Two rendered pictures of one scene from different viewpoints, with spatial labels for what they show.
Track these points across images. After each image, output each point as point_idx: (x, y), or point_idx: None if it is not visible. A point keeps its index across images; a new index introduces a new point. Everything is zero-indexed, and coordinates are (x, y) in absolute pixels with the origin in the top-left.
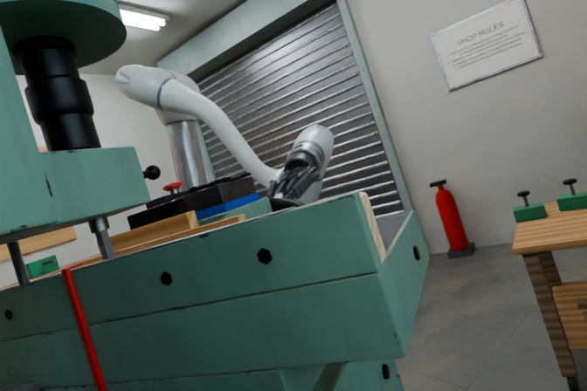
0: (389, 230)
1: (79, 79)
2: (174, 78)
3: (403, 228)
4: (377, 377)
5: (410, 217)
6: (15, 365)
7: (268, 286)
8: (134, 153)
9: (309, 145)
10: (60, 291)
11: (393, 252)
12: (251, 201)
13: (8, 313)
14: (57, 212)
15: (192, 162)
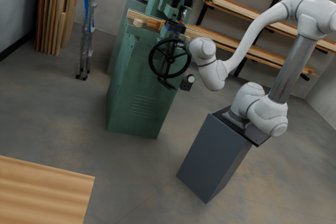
0: (129, 21)
1: None
2: (298, 3)
3: (127, 20)
4: (132, 44)
5: (128, 22)
6: None
7: None
8: (169, 8)
9: (192, 39)
10: None
11: (126, 18)
12: (166, 28)
13: None
14: (159, 9)
15: (285, 59)
